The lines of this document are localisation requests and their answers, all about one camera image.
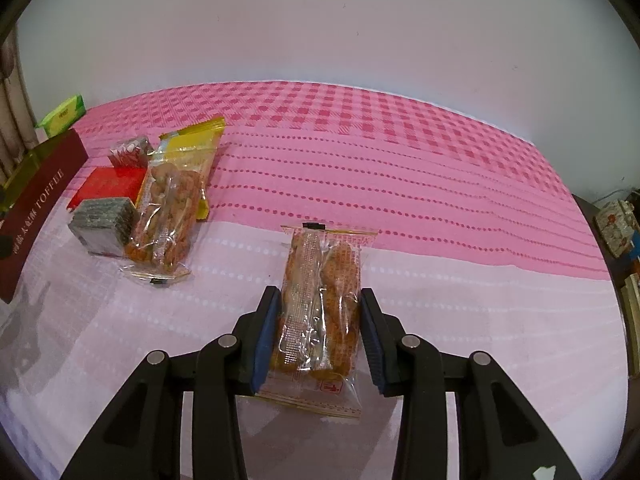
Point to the floral patterned box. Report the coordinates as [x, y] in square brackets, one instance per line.
[615, 227]

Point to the dark red gold tin box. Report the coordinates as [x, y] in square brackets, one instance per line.
[40, 200]

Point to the grey green snack packet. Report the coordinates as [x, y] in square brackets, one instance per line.
[102, 225]

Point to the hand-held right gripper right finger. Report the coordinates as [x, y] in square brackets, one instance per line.
[375, 345]

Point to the silver pink snack packet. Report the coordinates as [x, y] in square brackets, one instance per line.
[129, 152]

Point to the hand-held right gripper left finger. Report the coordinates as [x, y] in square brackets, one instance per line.
[265, 340]

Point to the clear fried snack packet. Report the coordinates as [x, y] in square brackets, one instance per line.
[167, 215]
[320, 320]

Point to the yellow snack packet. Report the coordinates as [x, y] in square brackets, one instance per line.
[192, 142]

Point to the beige patterned curtain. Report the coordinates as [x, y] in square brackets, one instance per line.
[12, 120]

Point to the green tissue pack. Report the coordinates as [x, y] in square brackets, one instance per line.
[62, 115]

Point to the red snack packet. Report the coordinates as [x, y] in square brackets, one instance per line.
[107, 185]

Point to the pink checked tablecloth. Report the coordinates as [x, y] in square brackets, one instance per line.
[400, 185]

